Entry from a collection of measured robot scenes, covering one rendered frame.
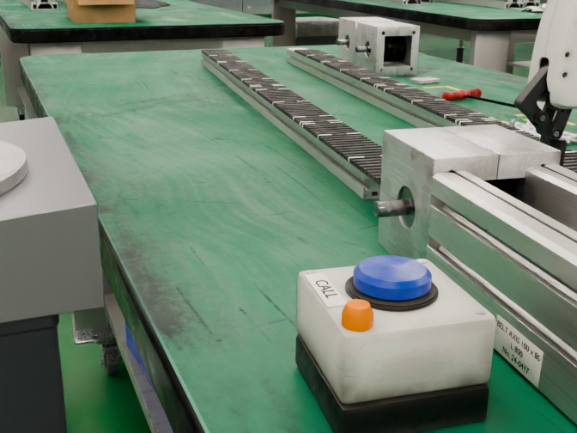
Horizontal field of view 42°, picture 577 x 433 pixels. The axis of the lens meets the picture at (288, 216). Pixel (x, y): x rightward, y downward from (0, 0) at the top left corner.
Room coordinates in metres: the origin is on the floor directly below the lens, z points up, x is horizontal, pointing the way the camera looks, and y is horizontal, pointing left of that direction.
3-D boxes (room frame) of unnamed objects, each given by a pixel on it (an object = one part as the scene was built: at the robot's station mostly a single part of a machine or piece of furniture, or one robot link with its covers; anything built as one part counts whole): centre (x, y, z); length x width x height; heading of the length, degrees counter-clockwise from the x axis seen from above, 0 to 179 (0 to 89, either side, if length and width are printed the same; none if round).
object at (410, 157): (0.54, -0.12, 0.83); 0.12 x 0.09 x 0.10; 106
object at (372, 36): (1.53, -0.18, 0.83); 0.11 x 0.10 x 0.10; 107
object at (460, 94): (1.17, -0.32, 0.79); 0.16 x 0.08 x 0.02; 33
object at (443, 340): (0.36, -0.06, 0.81); 0.10 x 0.08 x 0.06; 106
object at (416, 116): (1.21, -0.14, 0.79); 0.96 x 0.04 x 0.03; 16
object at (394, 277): (0.35, -0.05, 0.84); 0.04 x 0.04 x 0.02
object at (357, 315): (0.32, -0.03, 0.85); 0.01 x 0.01 x 0.01
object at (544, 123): (0.70, -0.24, 0.83); 0.03 x 0.03 x 0.07; 16
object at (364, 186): (1.16, 0.04, 0.79); 0.96 x 0.04 x 0.03; 16
